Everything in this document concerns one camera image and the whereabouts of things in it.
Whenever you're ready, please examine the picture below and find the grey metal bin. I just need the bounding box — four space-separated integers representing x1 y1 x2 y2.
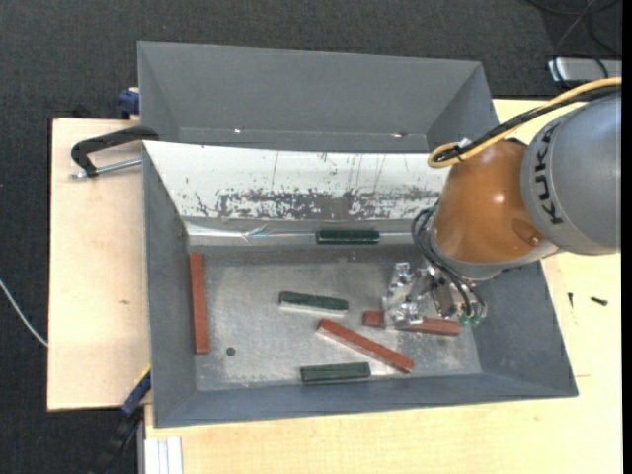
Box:
135 40 580 430

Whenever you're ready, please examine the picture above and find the pale wood board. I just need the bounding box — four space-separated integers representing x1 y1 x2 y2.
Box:
46 118 152 412

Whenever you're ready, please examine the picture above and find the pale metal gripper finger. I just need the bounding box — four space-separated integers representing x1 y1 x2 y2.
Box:
380 262 414 311
385 301 426 327

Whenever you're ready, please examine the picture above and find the red-brown flat block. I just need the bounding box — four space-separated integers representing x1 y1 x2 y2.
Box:
188 252 211 356
361 310 462 337
315 318 416 375

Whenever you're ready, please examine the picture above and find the dark green flat block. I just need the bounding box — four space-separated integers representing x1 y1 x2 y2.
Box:
315 228 382 246
277 290 350 316
299 360 373 385

